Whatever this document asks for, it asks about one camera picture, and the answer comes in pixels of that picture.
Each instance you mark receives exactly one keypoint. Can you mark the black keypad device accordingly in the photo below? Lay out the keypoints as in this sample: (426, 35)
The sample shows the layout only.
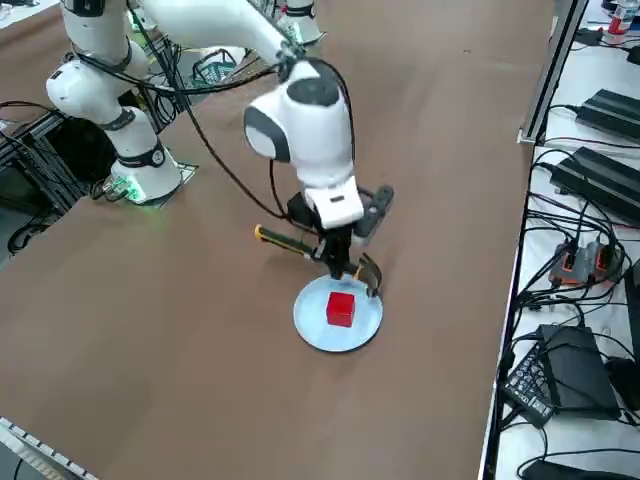
(525, 387)

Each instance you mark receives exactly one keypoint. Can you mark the red wooden cube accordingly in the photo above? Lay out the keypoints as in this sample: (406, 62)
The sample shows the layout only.
(341, 312)

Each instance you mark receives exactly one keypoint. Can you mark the black monitor edge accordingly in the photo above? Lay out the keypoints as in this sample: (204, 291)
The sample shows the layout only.
(634, 310)

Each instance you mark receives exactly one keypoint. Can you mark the light blue round plate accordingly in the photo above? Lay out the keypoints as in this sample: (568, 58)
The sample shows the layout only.
(320, 335)

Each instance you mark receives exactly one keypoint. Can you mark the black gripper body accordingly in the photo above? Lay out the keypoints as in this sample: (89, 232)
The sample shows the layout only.
(377, 215)

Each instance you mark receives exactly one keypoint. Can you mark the black finned power brick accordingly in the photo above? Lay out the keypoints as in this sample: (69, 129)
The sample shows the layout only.
(600, 182)
(615, 115)

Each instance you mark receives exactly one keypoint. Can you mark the black aluminium frame rack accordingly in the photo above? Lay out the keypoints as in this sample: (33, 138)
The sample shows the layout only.
(45, 150)

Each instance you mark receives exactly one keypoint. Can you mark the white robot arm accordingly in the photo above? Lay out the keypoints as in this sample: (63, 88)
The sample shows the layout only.
(302, 22)
(320, 150)

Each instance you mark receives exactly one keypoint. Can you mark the silver perforated rail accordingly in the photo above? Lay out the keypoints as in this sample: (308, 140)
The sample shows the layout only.
(30, 447)

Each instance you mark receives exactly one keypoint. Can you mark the white side table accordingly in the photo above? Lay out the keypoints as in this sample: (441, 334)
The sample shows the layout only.
(570, 445)

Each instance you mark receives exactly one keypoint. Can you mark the black flat power brick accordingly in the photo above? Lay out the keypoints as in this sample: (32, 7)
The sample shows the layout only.
(575, 375)

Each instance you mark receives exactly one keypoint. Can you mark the clear plastic bottle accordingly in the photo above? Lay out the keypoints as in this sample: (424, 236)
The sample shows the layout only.
(620, 25)

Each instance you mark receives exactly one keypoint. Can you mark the orange and black adapter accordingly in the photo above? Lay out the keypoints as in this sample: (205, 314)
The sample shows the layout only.
(602, 262)
(565, 265)

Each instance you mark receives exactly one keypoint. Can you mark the aluminium profile post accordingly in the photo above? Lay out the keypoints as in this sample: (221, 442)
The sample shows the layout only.
(552, 75)

